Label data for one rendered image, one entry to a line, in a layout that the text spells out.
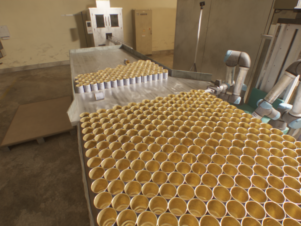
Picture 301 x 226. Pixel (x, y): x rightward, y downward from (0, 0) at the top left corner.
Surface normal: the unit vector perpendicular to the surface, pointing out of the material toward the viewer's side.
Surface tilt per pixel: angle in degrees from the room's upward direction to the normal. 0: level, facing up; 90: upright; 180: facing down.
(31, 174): 0
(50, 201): 0
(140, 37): 90
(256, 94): 90
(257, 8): 90
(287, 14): 90
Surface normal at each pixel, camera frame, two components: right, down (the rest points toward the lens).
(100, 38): 0.42, 0.48
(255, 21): -0.91, 0.22
